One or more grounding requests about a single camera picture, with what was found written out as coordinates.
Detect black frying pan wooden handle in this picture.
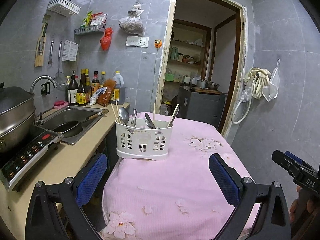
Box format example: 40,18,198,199
51,109,108,138

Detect white hose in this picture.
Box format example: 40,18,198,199
231,85,252,124

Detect person's right hand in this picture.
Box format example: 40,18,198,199
289,186,318,222

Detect white perforated wall box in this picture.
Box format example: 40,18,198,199
62,39,79,62

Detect wooden door frame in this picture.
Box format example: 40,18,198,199
155,0,248,140

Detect soy sauce bottle yellow label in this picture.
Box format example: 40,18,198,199
76,69,89,106

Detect curved metal faucet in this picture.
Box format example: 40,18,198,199
30,75,57,93

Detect black-handled knife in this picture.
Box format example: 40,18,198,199
37,24,48,55

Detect red and white packets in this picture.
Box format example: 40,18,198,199
90,12,107,26

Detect red plastic bag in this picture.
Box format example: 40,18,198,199
100,27,114,51

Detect brown cooking oil jug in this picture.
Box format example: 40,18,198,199
110,71,125,105

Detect white and blue packet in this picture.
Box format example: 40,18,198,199
89,87,107,105

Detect grey metal cabinet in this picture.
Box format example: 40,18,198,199
177,86,226,128

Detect stainless steel sink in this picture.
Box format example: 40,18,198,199
35,105,110,145

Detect wooden wall knife rack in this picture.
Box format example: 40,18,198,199
34,14,51,67

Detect white wall basket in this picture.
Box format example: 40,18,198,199
47,0,81,17

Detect hanging metal strainer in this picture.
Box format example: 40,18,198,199
54,41,67,92

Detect hanging metal peeler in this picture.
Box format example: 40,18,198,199
48,40,54,67

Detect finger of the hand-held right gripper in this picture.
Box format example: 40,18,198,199
285,151,318,173
272,150,300,178

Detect wooden cutting board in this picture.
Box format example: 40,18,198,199
194,87,224,95

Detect orange red seasoning packet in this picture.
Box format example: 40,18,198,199
97,79,117,106

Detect pink floral tablecloth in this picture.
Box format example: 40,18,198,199
100,112,262,239

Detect dark sauce bottle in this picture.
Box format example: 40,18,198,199
84,69,92,100

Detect hanging clear plastic bag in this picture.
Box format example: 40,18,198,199
118,1,145,35

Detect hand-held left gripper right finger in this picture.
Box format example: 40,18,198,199
209,153,292,240

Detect steel pot with lid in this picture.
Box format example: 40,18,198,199
0,97,36,153

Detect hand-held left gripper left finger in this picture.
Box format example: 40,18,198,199
25,152,108,240

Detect grey wall shelf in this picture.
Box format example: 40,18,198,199
74,24,106,36

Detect green yellow snack packet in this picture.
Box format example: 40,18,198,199
80,11,92,28

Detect dark wok lid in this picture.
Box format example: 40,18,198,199
0,82,35,117

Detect sauce bottle red label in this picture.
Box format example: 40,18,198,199
91,71,100,95

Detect white plastic utensil holder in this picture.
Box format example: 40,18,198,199
115,117,174,160

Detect dark pump soap bottle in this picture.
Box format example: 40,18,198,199
65,70,78,105

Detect wooden storage shelf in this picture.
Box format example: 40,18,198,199
166,22,212,83

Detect beige kitchen counter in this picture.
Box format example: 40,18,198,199
0,102,130,240

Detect beige rubber gloves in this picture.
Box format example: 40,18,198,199
243,67,272,99

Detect black induction cooker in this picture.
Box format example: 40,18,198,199
0,125,64,192

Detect white wall cable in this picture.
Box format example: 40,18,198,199
153,47,159,103

